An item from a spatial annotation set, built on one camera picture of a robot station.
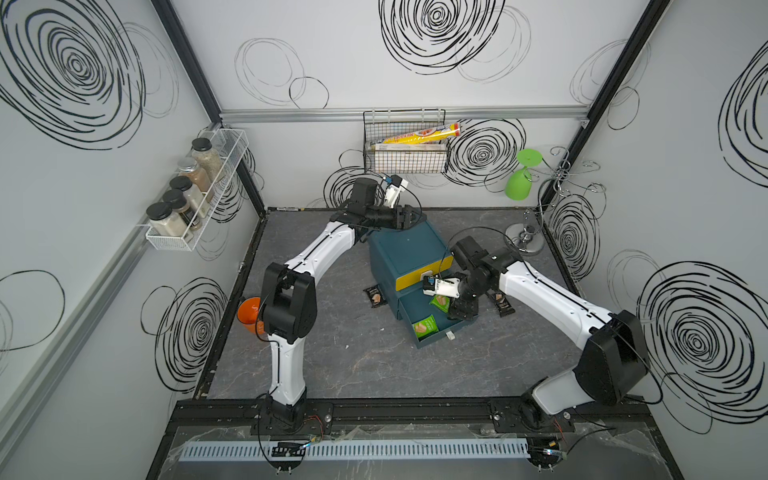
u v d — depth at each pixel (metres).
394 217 0.77
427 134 0.87
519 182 0.95
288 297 0.54
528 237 1.23
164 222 0.61
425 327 0.80
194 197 0.69
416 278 0.77
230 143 0.97
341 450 0.96
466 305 0.71
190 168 0.68
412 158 0.87
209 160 0.76
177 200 0.63
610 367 0.42
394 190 0.79
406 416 0.75
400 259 0.77
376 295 0.94
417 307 0.81
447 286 0.72
